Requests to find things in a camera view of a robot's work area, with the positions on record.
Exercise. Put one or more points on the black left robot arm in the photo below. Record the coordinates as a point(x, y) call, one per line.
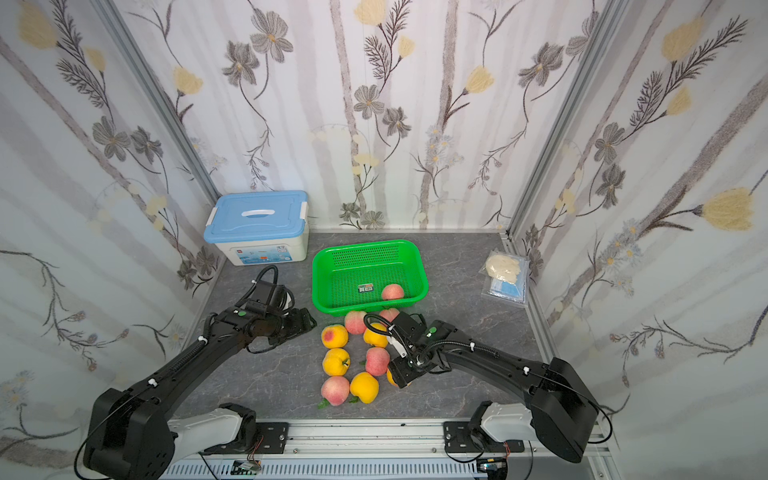
point(133, 433)

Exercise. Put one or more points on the green plastic perforated basket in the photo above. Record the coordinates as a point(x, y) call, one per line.
point(338, 271)

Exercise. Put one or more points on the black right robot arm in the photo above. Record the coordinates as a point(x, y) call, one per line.
point(560, 410)

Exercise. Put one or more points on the pink peach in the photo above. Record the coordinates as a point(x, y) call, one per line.
point(354, 322)
point(334, 391)
point(393, 292)
point(377, 361)
point(389, 314)

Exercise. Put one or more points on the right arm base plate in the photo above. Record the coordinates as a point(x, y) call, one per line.
point(460, 438)

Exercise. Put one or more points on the aluminium front rail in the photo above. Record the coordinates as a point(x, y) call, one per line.
point(380, 438)

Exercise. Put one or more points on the small green circuit board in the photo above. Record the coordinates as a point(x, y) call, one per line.
point(245, 468)

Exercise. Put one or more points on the yellow peach with red blush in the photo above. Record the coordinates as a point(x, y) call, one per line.
point(334, 336)

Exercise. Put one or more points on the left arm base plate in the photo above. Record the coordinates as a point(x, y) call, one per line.
point(264, 437)

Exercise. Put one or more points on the clear bag of white gloves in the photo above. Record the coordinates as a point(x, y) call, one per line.
point(505, 267)

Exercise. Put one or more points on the blue lid storage box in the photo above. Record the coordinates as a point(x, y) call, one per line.
point(260, 227)

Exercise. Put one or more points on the blue face mask pack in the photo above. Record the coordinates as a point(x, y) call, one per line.
point(511, 293)

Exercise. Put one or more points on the yellow peach bottom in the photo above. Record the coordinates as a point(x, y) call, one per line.
point(364, 387)

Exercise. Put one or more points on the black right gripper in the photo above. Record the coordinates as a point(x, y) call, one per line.
point(402, 369)

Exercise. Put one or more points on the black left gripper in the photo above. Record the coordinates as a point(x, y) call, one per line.
point(298, 325)

